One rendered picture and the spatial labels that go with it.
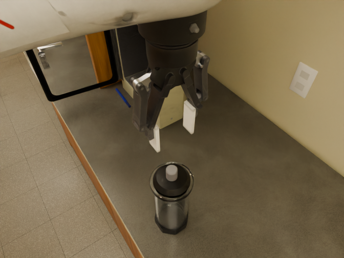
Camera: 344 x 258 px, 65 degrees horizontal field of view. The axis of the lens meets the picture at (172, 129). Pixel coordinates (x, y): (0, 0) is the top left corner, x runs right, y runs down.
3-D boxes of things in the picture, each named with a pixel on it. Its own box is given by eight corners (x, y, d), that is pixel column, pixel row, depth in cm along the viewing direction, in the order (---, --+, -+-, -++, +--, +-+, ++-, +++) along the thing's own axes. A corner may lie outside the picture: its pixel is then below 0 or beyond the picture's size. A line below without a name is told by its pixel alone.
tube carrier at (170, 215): (175, 194, 86) (176, 154, 70) (196, 221, 80) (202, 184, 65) (147, 212, 82) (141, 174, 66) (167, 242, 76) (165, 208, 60)
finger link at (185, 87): (166, 62, 43) (173, 56, 43) (186, 99, 52) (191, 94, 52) (180, 74, 41) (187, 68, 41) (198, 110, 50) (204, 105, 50)
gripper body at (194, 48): (180, 13, 41) (179, 64, 48) (131, 28, 38) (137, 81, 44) (212, 34, 37) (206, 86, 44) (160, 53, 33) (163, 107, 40)
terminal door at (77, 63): (119, 81, 120) (102, -15, 90) (48, 103, 110) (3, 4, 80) (118, 80, 120) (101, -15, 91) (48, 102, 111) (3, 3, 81)
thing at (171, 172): (176, 163, 71) (176, 147, 66) (197, 188, 66) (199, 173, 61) (146, 179, 68) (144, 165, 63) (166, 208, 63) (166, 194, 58)
